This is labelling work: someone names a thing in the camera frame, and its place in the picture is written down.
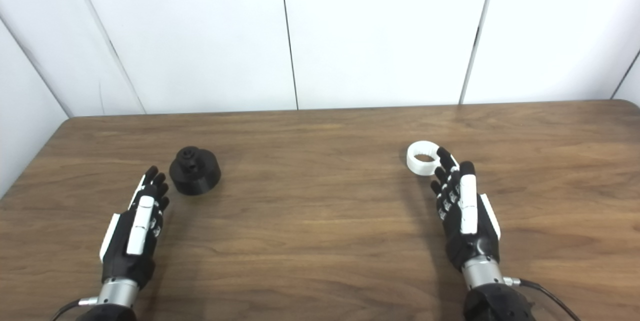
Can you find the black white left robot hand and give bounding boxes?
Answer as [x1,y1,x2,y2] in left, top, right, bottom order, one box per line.
[99,165,171,289]

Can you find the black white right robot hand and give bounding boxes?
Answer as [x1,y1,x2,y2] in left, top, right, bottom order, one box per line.
[431,147,502,273]

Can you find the white toothed plastic ring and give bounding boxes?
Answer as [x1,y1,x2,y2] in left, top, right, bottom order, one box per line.
[406,140,443,177]

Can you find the round black plastic part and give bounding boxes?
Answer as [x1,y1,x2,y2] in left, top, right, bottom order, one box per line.
[169,146,222,196]

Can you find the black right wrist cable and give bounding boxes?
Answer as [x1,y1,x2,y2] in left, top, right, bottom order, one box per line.
[504,276,583,321]

